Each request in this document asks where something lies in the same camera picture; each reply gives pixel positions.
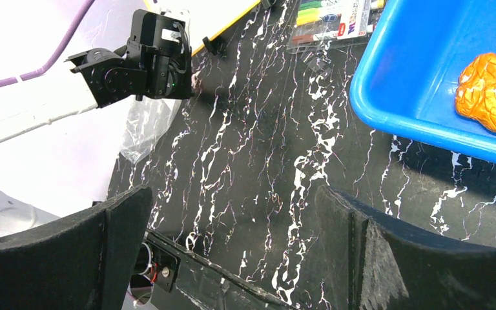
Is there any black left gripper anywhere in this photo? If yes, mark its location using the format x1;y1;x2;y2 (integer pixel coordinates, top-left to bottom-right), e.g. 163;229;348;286
68;9;193;108

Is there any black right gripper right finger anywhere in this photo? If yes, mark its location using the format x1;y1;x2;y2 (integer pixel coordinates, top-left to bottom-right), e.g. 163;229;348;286
315;186;496;309

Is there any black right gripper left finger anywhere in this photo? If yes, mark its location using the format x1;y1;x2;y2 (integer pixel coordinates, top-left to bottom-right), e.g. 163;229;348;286
0;186;153;309

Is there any clear zip top bag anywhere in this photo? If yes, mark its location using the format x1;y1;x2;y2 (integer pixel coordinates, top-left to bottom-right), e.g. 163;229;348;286
119;98;182;165

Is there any orange crinkled food toy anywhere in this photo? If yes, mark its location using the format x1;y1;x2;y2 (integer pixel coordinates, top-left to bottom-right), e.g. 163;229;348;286
455;52;496;133

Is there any yellow framed whiteboard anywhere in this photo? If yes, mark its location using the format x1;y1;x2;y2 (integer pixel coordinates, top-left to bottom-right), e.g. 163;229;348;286
144;0;261;55

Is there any marker pen pack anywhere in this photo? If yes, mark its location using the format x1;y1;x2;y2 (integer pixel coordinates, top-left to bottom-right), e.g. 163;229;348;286
287;0;386;54

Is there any blue plastic bin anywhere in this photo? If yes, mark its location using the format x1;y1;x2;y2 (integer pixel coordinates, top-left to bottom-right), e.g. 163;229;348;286
350;1;496;163

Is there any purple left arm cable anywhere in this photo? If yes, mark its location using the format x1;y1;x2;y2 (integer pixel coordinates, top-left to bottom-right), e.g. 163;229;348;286
0;0;97;96

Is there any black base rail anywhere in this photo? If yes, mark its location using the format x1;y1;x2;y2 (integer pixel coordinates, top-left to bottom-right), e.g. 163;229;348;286
127;231;292;309

